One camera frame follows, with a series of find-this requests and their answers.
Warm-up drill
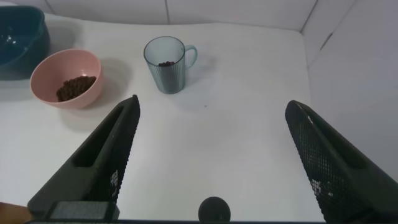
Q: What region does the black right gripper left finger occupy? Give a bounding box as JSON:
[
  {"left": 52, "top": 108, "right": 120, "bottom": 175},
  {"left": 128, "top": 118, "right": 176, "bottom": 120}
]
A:
[{"left": 27, "top": 95, "right": 141, "bottom": 218}]

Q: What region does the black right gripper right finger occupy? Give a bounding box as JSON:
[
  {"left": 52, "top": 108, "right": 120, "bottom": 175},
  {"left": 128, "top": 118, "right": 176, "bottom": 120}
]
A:
[{"left": 285, "top": 100, "right": 398, "bottom": 223}]

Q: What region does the ribbed transparent blue cup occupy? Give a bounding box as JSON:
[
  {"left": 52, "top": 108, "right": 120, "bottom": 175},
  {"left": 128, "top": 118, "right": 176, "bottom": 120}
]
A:
[{"left": 143, "top": 35, "right": 198, "bottom": 95}]

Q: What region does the pink round bowl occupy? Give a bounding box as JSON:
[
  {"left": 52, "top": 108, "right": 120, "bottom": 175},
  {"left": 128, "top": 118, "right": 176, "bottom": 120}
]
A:
[{"left": 29, "top": 49, "right": 104, "bottom": 110}]

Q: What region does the black round knob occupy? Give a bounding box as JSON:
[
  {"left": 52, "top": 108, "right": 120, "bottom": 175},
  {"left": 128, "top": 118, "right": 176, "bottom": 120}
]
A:
[{"left": 198, "top": 196, "right": 231, "bottom": 222}]

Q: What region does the dark green plastic basin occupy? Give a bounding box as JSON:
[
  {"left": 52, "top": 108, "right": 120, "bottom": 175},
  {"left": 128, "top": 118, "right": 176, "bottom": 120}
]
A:
[{"left": 0, "top": 5, "right": 51, "bottom": 81}]

